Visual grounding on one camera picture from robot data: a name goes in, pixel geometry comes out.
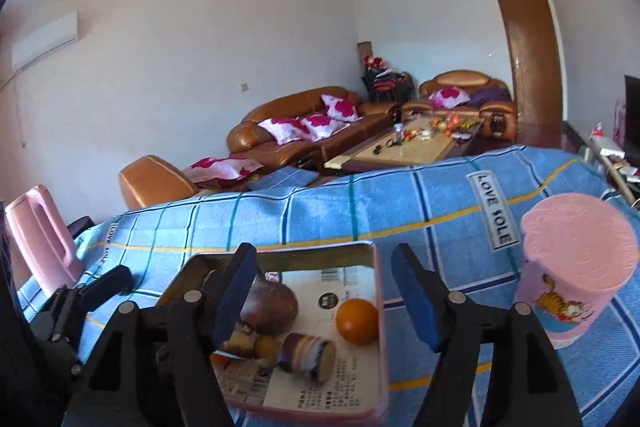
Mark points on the beige lumpy piece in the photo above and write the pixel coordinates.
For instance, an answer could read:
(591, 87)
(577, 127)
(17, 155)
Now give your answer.
(245, 331)

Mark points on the wooden coffee table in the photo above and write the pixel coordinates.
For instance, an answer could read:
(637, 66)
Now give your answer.
(420, 152)

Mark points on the tan leather chair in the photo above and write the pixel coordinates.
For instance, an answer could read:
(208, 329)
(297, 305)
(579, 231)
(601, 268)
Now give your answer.
(150, 182)

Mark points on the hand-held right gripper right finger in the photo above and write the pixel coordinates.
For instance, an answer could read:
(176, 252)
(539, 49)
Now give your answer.
(417, 302)

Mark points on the tall patterned vase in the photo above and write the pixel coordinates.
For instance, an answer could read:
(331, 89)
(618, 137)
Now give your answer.
(365, 49)

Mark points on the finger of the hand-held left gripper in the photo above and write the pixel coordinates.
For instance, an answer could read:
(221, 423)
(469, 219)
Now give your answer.
(105, 287)

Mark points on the black television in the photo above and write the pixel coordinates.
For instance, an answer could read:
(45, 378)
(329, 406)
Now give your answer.
(632, 112)

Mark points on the blue checked cloth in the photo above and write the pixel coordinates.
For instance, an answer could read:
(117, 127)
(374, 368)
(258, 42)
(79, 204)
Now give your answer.
(400, 207)

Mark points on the yellow-brown fruit piece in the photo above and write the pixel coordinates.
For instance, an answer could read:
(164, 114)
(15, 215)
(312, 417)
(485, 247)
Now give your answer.
(267, 349)

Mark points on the pink electric kettle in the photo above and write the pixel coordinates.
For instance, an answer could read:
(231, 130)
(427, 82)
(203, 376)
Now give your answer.
(40, 232)

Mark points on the purple cloth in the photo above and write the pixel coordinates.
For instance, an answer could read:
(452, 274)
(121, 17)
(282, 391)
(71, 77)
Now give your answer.
(490, 96)

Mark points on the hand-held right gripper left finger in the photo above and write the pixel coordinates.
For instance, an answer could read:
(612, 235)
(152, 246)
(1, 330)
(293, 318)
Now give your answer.
(235, 294)

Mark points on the brown leather three-seat sofa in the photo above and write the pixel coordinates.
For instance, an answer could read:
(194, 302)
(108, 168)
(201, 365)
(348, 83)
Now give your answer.
(280, 152)

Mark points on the small orange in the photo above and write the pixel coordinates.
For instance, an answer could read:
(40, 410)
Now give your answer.
(220, 359)

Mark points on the pink flowered white cushion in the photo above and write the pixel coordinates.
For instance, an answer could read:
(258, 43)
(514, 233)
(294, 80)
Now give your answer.
(341, 108)
(322, 126)
(282, 131)
(449, 97)

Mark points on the stacked dark chairs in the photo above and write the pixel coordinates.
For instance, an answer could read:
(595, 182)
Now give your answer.
(387, 86)

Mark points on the white air conditioner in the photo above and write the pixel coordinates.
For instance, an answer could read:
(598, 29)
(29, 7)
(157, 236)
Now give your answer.
(45, 39)

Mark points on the pink flowered white pillow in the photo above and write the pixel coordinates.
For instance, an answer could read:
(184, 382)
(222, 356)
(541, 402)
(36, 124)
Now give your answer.
(220, 169)

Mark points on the dark wooden television cabinet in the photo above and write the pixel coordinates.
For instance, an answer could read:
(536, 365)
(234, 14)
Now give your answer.
(575, 142)

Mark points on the white red snack box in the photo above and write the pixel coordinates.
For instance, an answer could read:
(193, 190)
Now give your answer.
(330, 387)

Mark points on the brown leather armchair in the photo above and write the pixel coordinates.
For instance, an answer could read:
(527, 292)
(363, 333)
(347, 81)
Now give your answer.
(495, 112)

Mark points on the cut dark purple fruit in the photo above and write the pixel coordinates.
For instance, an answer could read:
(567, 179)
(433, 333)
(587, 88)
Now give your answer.
(305, 354)

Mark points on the brown wooden door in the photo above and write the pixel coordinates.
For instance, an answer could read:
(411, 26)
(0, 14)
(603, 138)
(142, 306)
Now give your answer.
(532, 57)

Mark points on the pink cup with tiger print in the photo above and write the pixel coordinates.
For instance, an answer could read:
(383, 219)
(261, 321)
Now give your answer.
(575, 257)

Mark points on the large orange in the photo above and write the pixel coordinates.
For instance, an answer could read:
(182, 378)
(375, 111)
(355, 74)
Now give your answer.
(356, 321)

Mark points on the round brown fruit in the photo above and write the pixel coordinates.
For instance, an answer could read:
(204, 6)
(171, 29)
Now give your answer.
(272, 307)

